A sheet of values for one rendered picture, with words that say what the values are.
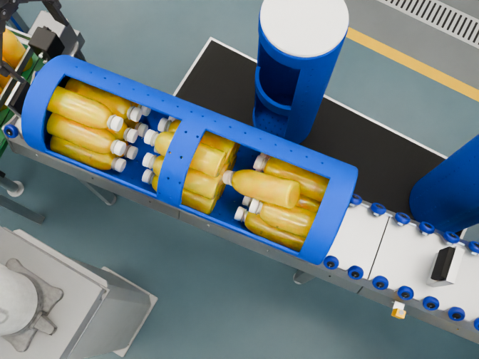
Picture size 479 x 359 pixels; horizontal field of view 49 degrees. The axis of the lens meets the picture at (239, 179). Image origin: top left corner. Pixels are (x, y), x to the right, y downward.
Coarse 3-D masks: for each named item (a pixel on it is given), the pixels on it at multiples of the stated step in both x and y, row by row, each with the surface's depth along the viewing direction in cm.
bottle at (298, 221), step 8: (264, 208) 137; (272, 208) 136; (280, 208) 136; (296, 208) 137; (264, 216) 137; (272, 216) 136; (280, 216) 135; (288, 216) 135; (296, 216) 135; (304, 216) 135; (312, 216) 136; (272, 224) 137; (280, 224) 136; (288, 224) 136; (296, 224) 135; (304, 224) 135; (296, 232) 137; (304, 232) 136
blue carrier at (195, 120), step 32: (64, 64) 140; (32, 96) 135; (128, 96) 136; (160, 96) 139; (32, 128) 138; (192, 128) 133; (224, 128) 135; (256, 128) 141; (64, 160) 145; (128, 160) 158; (288, 160) 131; (320, 160) 134; (160, 192) 137; (224, 192) 156; (352, 192) 129; (224, 224) 139; (320, 224) 128; (320, 256) 132
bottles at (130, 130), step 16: (144, 112) 151; (128, 128) 148; (144, 128) 155; (64, 144) 148; (128, 144) 157; (240, 144) 152; (80, 160) 148; (96, 160) 147; (112, 160) 148; (144, 176) 147; (192, 192) 144; (192, 208) 146; (208, 208) 143; (240, 208) 145; (304, 208) 141; (256, 224) 142; (272, 240) 143; (288, 240) 141; (304, 240) 140
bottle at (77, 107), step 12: (60, 96) 138; (72, 96) 139; (84, 96) 140; (48, 108) 140; (60, 108) 138; (72, 108) 138; (84, 108) 137; (96, 108) 138; (108, 108) 140; (84, 120) 138; (96, 120) 138; (108, 120) 139
